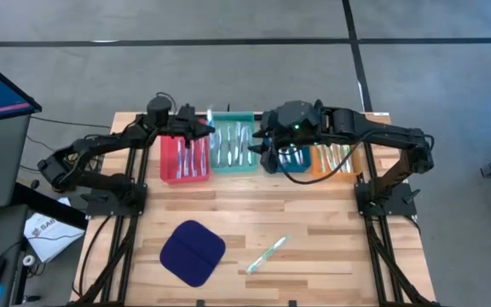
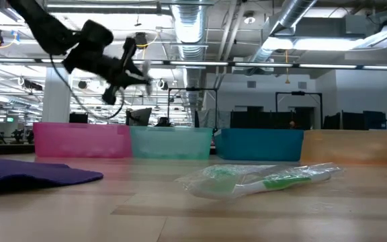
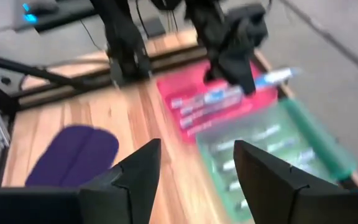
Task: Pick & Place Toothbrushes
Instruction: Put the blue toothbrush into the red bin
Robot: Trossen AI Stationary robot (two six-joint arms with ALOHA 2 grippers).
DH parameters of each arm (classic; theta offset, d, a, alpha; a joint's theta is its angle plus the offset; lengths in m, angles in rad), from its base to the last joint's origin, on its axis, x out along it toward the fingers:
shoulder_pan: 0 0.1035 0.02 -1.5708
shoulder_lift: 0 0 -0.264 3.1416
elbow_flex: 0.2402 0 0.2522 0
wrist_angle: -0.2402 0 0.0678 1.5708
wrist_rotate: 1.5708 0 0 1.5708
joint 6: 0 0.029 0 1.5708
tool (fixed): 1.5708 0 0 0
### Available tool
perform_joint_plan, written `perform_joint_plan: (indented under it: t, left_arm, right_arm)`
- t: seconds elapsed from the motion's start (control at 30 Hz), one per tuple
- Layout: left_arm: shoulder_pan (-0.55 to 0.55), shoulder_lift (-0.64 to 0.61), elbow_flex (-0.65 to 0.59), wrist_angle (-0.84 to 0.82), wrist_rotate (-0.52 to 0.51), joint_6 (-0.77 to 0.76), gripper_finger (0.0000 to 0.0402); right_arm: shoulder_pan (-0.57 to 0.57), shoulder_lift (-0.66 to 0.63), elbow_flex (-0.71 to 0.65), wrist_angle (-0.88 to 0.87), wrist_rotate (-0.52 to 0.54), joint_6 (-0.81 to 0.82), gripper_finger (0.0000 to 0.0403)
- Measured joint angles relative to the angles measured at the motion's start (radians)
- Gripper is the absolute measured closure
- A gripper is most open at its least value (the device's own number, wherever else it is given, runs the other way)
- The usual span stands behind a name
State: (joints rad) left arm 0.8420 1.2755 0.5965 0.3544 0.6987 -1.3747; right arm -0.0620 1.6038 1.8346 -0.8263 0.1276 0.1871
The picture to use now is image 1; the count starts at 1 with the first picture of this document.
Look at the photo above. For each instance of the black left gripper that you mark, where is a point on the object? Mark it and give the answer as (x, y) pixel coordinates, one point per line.
(179, 127)

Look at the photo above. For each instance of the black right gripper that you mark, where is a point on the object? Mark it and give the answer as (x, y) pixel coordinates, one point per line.
(277, 123)

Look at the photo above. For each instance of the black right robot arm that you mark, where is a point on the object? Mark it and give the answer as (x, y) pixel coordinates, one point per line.
(373, 132)

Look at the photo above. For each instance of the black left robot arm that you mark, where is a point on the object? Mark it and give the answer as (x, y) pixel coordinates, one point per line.
(100, 145)

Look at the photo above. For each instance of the teal plastic bin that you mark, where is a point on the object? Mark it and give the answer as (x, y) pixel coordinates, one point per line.
(232, 168)

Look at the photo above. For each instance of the pink plastic bin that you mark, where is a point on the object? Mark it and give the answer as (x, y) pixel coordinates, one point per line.
(166, 158)

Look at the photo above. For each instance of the blue plastic bin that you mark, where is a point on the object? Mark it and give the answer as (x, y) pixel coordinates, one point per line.
(301, 167)

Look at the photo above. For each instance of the orange plastic bin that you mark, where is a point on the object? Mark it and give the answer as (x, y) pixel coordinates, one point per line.
(335, 174)

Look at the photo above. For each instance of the purple folded cloth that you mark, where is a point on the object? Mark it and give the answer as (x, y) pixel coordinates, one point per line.
(192, 252)

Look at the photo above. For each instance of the black table edge clamp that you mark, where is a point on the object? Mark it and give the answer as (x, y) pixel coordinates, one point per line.
(200, 303)
(292, 303)

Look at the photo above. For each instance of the white paper sheet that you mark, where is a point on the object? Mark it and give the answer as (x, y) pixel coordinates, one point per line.
(49, 239)

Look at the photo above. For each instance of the white tape roll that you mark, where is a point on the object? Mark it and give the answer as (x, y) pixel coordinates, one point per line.
(24, 260)

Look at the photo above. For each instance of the black side desk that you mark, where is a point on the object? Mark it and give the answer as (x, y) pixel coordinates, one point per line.
(2, 230)

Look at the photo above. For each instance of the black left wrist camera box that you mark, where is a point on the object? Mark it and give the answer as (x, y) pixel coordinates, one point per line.
(186, 111)

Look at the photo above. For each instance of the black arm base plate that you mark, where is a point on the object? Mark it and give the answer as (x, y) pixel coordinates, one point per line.
(399, 204)
(100, 206)

